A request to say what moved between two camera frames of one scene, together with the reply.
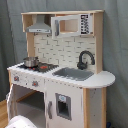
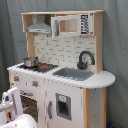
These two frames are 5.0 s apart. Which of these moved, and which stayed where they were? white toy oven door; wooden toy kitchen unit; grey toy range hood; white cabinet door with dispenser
Moved: white toy oven door
Stayed: white cabinet door with dispenser; wooden toy kitchen unit; grey toy range hood
